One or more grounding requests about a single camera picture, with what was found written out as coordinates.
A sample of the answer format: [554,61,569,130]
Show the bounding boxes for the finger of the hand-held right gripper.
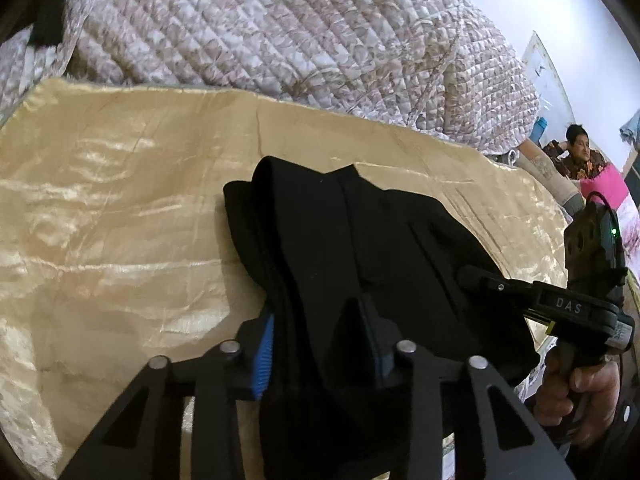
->
[456,264,537,313]

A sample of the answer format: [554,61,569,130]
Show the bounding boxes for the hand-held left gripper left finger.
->
[57,312,277,480]

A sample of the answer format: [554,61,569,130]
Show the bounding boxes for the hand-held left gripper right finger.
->
[345,297,576,480]

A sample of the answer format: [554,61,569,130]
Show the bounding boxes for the black pants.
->
[222,156,542,480]

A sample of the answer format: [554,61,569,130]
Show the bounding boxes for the person's right hand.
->
[531,359,627,447]

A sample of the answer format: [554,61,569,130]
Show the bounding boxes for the tan printed object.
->
[516,140,586,217]

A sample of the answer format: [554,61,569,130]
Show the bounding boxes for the pink cloth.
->
[579,162,632,212]

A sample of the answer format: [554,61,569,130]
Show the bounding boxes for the light blue cloth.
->
[619,109,640,142]

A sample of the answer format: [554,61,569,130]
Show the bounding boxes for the gold satin bed sheet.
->
[0,77,577,480]

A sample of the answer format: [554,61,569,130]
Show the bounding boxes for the white board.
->
[520,30,577,147]

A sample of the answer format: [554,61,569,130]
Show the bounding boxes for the floral quilted blanket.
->
[0,0,544,157]

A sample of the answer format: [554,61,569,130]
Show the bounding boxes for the black cable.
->
[584,190,623,243]

